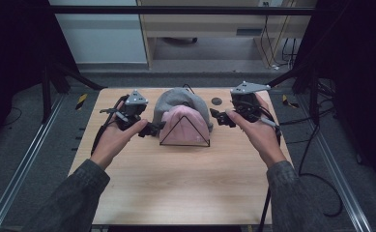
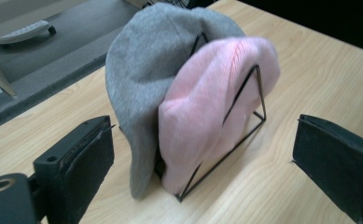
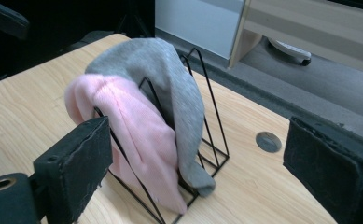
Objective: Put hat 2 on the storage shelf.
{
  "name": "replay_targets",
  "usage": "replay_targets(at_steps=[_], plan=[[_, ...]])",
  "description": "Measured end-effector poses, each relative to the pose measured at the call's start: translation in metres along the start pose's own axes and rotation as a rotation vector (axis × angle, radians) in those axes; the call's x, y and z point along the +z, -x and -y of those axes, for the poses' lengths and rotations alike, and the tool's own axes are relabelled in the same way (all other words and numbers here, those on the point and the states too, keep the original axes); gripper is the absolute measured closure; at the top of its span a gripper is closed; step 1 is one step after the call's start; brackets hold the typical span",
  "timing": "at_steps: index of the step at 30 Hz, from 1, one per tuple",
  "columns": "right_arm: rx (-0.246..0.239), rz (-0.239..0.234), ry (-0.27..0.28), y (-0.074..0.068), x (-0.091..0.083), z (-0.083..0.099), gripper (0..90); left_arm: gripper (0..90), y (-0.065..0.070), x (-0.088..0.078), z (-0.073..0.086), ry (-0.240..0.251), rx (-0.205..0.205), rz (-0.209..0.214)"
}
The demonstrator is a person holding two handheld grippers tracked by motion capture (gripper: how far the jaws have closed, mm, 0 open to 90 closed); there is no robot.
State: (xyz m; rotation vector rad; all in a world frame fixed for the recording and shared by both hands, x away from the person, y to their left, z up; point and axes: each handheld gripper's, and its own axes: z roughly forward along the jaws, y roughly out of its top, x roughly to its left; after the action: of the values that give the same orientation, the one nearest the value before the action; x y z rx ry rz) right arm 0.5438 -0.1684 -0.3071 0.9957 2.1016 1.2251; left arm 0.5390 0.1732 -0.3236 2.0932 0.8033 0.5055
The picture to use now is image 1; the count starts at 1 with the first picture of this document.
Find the round grey table grommet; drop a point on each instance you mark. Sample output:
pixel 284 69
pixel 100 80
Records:
pixel 216 101

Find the pink beanie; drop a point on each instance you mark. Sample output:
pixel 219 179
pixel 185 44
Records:
pixel 184 135

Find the metal floor rail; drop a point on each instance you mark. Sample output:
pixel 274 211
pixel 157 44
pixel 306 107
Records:
pixel 337 170
pixel 21 164

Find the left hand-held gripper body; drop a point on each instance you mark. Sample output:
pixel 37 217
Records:
pixel 134 103

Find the black metal stand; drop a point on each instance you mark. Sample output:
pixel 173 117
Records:
pixel 313 93
pixel 46 93

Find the person's right hand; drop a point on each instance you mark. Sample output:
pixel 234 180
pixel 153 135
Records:
pixel 259 135

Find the yellow black tape strip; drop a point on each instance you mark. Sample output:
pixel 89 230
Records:
pixel 287 101
pixel 81 101

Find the black horizontal frame bar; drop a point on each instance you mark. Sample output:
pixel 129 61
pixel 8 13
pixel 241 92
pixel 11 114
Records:
pixel 176 10

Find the person's left hand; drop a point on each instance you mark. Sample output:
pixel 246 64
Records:
pixel 114 141

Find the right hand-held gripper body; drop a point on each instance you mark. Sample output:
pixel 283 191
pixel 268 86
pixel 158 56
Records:
pixel 246 96

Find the white cabinet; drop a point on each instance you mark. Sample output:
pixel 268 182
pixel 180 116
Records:
pixel 101 38

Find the grey beanie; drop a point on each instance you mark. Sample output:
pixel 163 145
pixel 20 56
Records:
pixel 176 96

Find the black curtain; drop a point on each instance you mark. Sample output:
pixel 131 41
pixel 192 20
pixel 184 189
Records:
pixel 359 64
pixel 11 48

